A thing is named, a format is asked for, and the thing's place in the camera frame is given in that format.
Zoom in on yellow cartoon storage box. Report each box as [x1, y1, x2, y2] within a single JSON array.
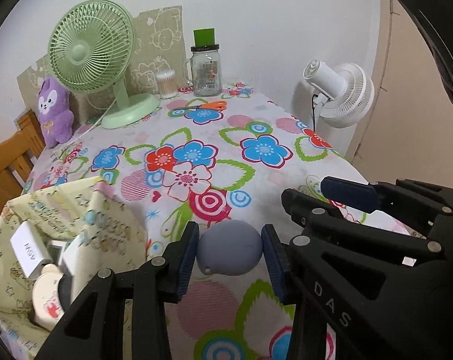
[[0, 176, 148, 359]]

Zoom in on beige wooden door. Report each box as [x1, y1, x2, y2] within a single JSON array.
[[348, 0, 453, 188]]

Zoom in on purple plush rabbit toy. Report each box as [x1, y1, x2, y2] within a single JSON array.
[[38, 76, 74, 149]]

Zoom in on green fan white cable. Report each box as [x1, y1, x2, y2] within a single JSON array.
[[74, 92, 119, 136]]

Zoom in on white fan black cable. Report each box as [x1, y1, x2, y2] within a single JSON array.
[[310, 92, 323, 132]]

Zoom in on orange handled scissors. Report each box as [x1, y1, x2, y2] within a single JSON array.
[[174, 101, 227, 111]]

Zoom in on grey-blue soft pouch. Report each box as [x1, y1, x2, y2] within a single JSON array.
[[196, 219, 263, 276]]

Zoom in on cotton swab container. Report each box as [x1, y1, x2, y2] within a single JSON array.
[[155, 70, 178, 99]]

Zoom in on large white wall charger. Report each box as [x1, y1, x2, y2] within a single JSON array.
[[10, 221, 53, 281]]

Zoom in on wooden bed headboard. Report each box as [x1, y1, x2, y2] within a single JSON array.
[[0, 109, 45, 214]]

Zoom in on cream round bear case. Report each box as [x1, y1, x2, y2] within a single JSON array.
[[32, 263, 65, 332]]

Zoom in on green desk fan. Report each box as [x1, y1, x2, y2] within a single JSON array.
[[47, 0, 160, 129]]

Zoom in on small white cube charger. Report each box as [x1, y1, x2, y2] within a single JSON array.
[[60, 235, 83, 301]]

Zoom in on white circulator fan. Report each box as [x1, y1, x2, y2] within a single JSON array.
[[303, 59, 375, 128]]

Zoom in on glass mason jar mug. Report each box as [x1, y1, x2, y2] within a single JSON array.
[[183, 44, 222, 97]]

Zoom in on green cup on jar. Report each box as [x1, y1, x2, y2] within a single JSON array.
[[193, 28, 216, 47]]

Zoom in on floral tablecloth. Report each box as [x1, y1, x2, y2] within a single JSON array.
[[25, 83, 362, 359]]

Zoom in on beige cartoon board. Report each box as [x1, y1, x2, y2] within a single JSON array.
[[16, 6, 186, 124]]

